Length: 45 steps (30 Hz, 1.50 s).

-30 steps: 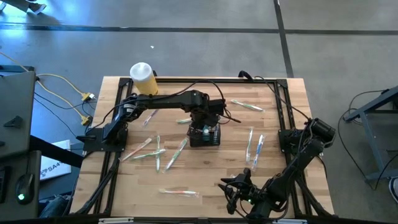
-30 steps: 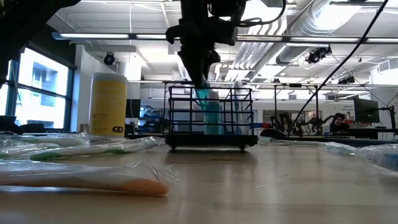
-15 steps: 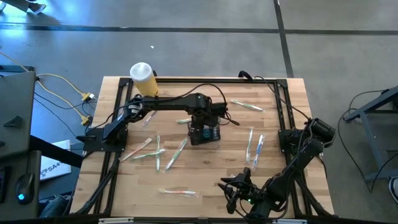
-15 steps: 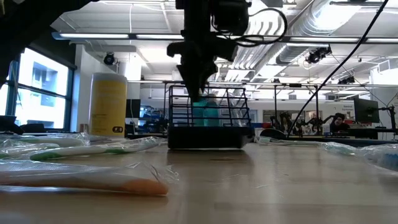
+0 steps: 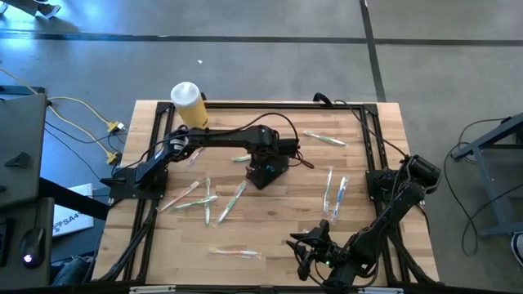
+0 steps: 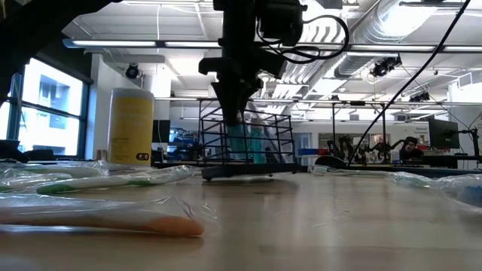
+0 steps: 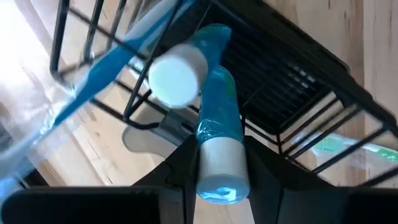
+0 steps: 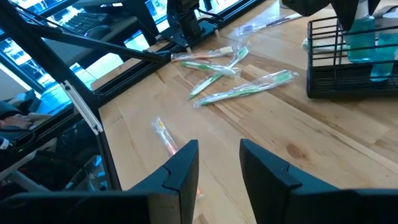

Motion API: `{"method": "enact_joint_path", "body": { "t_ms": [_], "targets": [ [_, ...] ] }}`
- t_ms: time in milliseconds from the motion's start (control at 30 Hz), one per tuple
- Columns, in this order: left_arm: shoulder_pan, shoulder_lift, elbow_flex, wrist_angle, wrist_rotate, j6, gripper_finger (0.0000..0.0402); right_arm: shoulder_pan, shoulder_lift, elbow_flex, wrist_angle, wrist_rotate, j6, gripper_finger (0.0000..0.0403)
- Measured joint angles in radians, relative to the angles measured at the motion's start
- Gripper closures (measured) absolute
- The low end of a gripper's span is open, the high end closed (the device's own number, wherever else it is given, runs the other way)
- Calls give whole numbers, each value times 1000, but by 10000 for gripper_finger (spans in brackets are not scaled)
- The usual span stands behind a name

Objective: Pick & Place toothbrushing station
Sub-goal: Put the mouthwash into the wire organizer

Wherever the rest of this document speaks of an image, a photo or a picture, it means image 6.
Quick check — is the small dark screen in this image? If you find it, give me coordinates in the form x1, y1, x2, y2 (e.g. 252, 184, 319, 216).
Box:
151, 119, 172, 144

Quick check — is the black computer monitor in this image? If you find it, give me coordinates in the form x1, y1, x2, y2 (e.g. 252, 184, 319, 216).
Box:
428, 117, 462, 151

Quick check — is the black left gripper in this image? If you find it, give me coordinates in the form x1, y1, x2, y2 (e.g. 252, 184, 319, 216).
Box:
198, 0, 288, 127

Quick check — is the blue toothbrush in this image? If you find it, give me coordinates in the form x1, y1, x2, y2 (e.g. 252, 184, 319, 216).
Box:
389, 171, 482, 214

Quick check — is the orange wrapped toothbrush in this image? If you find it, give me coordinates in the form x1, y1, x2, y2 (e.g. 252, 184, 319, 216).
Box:
0, 193, 222, 239

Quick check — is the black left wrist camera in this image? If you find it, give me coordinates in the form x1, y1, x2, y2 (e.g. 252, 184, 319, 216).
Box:
258, 0, 304, 47

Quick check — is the black ceiling spotlight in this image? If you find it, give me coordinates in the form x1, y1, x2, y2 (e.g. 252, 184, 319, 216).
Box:
370, 55, 403, 78

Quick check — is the large window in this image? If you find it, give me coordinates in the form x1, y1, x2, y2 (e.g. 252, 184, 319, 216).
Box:
0, 56, 92, 159

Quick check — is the long ceiling light strip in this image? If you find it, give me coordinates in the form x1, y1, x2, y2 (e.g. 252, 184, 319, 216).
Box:
278, 41, 482, 54
63, 37, 222, 50

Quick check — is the green toothbrush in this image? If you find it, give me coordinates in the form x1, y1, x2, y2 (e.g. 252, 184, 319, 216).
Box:
34, 164, 201, 196
0, 159, 111, 178
0, 172, 75, 193

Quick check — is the black left camera cable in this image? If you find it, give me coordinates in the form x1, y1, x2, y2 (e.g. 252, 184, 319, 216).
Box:
255, 14, 350, 65

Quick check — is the person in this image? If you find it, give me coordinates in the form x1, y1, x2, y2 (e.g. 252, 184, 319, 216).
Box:
398, 135, 426, 162

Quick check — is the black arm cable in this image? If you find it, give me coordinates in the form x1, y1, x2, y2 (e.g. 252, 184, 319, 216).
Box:
346, 0, 474, 167

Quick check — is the silver ventilation duct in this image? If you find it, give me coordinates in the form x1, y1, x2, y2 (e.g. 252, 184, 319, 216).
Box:
333, 0, 444, 81

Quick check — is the black metal rack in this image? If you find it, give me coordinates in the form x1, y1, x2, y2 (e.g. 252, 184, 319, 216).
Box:
330, 100, 389, 161

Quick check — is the black wire toothbrush caddy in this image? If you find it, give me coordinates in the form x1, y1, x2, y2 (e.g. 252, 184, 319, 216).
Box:
197, 98, 301, 182

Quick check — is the yellow bottle with white cap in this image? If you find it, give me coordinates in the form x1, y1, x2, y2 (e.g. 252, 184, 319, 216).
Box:
106, 87, 156, 167

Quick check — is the small teal mouthwash bottle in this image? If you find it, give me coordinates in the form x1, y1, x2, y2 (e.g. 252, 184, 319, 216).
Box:
227, 122, 249, 163
248, 118, 267, 165

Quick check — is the black ceiling camera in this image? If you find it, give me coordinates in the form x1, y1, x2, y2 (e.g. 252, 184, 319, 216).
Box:
125, 62, 142, 81

